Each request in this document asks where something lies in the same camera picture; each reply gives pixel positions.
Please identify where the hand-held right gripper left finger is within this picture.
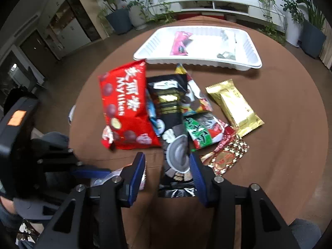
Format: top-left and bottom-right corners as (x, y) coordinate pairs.
(34, 152), (146, 249)

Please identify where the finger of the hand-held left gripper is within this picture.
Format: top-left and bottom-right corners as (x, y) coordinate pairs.
(36, 147), (112, 179)

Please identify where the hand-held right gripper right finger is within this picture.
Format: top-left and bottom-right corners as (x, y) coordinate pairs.
(189, 153), (296, 249)

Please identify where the orange and white snack packet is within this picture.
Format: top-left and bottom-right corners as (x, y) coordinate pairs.
(89, 159), (148, 191)

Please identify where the red gold heart packet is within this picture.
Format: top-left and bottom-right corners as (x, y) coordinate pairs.
(200, 126), (250, 178)

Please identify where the green and red snack packet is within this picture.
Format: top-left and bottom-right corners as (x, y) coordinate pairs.
(184, 113), (229, 151)

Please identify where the blue snack packet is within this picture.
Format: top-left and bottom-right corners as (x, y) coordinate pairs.
(146, 93), (165, 137)

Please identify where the black snack bag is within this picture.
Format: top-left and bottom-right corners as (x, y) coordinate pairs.
(146, 74), (198, 199)

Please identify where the red chocolate ball bag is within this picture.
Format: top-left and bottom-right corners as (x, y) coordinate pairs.
(98, 60), (162, 151)

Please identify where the gold snack packet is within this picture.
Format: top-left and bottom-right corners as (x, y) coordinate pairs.
(206, 79), (265, 138)

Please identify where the colourful panda snack bag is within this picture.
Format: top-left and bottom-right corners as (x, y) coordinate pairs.
(175, 63), (213, 116)

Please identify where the white plastic tray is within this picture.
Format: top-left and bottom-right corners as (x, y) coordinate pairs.
(133, 26), (262, 71)

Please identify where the pink snack packet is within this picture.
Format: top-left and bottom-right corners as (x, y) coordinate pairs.
(170, 31), (194, 56)

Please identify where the glass door cabinet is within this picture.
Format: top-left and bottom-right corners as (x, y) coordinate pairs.
(39, 0), (101, 63)

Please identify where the person's right leg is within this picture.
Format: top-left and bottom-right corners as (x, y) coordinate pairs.
(289, 218), (323, 249)

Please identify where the clear grey snack packet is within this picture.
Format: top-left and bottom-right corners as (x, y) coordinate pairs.
(216, 30), (238, 60)

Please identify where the tall tree in dark pot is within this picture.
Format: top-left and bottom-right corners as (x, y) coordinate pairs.
(84, 0), (133, 35)

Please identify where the small plant in white pot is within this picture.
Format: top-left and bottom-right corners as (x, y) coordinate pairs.
(280, 0), (305, 48)
(127, 0), (149, 31)

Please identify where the trailing pothos plant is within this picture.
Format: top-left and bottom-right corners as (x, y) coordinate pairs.
(144, 0), (179, 25)
(257, 0), (287, 44)

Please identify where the white television cabinet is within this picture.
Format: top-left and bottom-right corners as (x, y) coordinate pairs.
(178, 0), (287, 33)

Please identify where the broad-leaf plant in dark pot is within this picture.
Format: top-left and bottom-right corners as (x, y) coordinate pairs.
(289, 0), (328, 59)

